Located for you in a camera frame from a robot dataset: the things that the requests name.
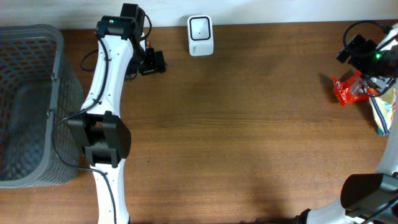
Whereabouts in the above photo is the red snack bag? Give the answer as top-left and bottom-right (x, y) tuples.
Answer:
(332, 71), (369, 106)

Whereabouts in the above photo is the yellow snack bag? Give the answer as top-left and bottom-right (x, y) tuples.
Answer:
(369, 87), (397, 136)

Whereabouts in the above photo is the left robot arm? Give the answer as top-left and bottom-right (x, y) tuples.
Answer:
(67, 3), (167, 223)

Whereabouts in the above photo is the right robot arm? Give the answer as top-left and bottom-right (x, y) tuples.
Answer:
(293, 22), (397, 224)

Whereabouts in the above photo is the white barcode scanner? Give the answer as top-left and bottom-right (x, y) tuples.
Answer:
(187, 15), (214, 57)

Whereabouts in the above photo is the grey plastic mesh basket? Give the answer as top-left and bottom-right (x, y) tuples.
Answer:
(1, 24), (85, 189)

